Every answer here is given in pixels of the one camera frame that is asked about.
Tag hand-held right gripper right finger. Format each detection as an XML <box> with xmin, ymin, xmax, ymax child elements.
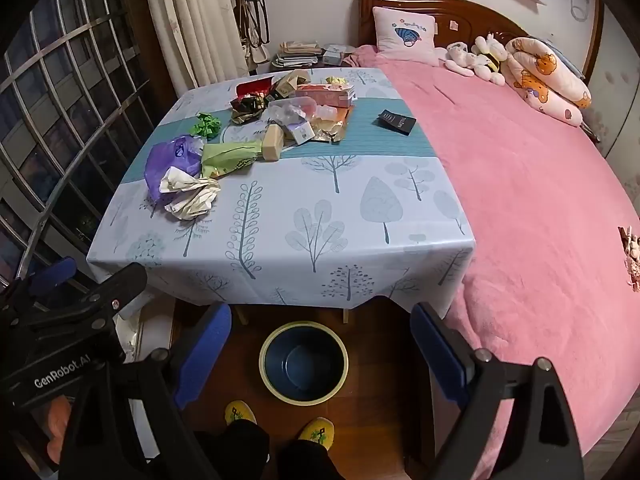
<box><xmin>410</xmin><ymin>302</ymin><xmax>586</xmax><ymax>480</ymax></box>

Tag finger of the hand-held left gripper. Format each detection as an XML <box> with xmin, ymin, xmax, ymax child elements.
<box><xmin>12</xmin><ymin>261</ymin><xmax>149</xmax><ymax>333</ymax></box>
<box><xmin>0</xmin><ymin>256</ymin><xmax>77</xmax><ymax>311</ymax></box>

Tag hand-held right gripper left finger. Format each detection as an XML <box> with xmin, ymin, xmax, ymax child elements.
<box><xmin>57</xmin><ymin>302</ymin><xmax>233</xmax><ymax>480</ymax></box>

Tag blue bin with cream rim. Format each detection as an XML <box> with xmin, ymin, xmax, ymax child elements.
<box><xmin>258</xmin><ymin>321</ymin><xmax>349</xmax><ymax>407</ymax></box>

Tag white paper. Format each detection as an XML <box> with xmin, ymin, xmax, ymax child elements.
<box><xmin>159</xmin><ymin>167</ymin><xmax>222</xmax><ymax>221</ymax></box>

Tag purple plastic bag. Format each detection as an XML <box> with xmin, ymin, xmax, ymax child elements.
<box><xmin>144</xmin><ymin>135</ymin><xmax>205</xmax><ymax>196</ymax></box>

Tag green paper bag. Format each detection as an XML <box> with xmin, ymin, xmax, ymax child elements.
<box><xmin>200</xmin><ymin>141</ymin><xmax>263</xmax><ymax>179</ymax></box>

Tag long red box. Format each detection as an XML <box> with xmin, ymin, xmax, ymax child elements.
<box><xmin>235</xmin><ymin>76</ymin><xmax>275</xmax><ymax>103</ymax></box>

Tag orange gold snack wrapper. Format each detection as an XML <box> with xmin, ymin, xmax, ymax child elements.
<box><xmin>312</xmin><ymin>107</ymin><xmax>356</xmax><ymax>145</ymax></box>

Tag person's left hand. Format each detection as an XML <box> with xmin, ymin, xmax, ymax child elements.
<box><xmin>44</xmin><ymin>394</ymin><xmax>73</xmax><ymax>458</ymax></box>

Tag yellow embroidered slipper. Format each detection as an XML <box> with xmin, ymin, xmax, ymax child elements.
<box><xmin>299</xmin><ymin>416</ymin><xmax>335</xmax><ymax>450</ymax></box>
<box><xmin>224</xmin><ymin>400</ymin><xmax>257</xmax><ymax>427</ymax></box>

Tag person's left leg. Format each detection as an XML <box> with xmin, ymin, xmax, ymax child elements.
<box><xmin>192</xmin><ymin>417</ymin><xmax>273</xmax><ymax>480</ymax></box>

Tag person's leg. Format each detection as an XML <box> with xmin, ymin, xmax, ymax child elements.
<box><xmin>192</xmin><ymin>417</ymin><xmax>273</xmax><ymax>480</ymax></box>
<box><xmin>272</xmin><ymin>437</ymin><xmax>333</xmax><ymax>480</ymax></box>

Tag person's right leg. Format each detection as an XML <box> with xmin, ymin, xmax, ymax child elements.
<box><xmin>272</xmin><ymin>437</ymin><xmax>333</xmax><ymax>480</ymax></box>

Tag window with metal grille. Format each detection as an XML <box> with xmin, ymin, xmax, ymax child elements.
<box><xmin>0</xmin><ymin>0</ymin><xmax>156</xmax><ymax>311</ymax></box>

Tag green crumpled paper ball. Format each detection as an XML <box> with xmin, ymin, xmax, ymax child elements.
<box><xmin>192</xmin><ymin>112</ymin><xmax>223</xmax><ymax>138</ymax></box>

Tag pink blanket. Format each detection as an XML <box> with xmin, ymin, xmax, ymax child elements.
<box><xmin>342</xmin><ymin>44</ymin><xmax>640</xmax><ymax>480</ymax></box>

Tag tree print tablecloth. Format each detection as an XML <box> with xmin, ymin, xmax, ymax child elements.
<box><xmin>86</xmin><ymin>66</ymin><xmax>477</xmax><ymax>317</ymax></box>

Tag tan rectangular box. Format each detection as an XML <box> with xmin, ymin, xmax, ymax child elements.
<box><xmin>261</xmin><ymin>124</ymin><xmax>286</xmax><ymax>162</ymax></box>

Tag dark gold crumpled foil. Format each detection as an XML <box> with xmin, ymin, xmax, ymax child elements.
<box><xmin>229</xmin><ymin>92</ymin><xmax>271</xmax><ymax>126</ymax></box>

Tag black card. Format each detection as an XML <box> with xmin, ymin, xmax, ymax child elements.
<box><xmin>376</xmin><ymin>109</ymin><xmax>417</xmax><ymax>136</ymax></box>

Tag tan cardboard box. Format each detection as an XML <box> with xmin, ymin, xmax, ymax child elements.
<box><xmin>272</xmin><ymin>70</ymin><xmax>313</xmax><ymax>100</ymax></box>

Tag cream curtain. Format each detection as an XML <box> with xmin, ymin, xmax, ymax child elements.
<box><xmin>142</xmin><ymin>0</ymin><xmax>251</xmax><ymax>96</ymax></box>

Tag pink box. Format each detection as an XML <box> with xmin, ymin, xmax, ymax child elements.
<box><xmin>296</xmin><ymin>82</ymin><xmax>357</xmax><ymax>108</ymax></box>

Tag rolled bear print quilt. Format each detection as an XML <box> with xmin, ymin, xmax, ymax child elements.
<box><xmin>504</xmin><ymin>36</ymin><xmax>593</xmax><ymax>128</ymax></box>

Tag white bunny plush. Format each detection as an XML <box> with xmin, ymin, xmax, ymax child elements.
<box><xmin>444</xmin><ymin>40</ymin><xmax>483</xmax><ymax>78</ymax></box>

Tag yellow white bee plush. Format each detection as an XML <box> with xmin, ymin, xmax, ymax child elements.
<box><xmin>472</xmin><ymin>32</ymin><xmax>508</xmax><ymax>86</ymax></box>

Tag white printed pillow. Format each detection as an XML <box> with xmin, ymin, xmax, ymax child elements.
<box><xmin>371</xmin><ymin>6</ymin><xmax>441</xmax><ymax>67</ymax></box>

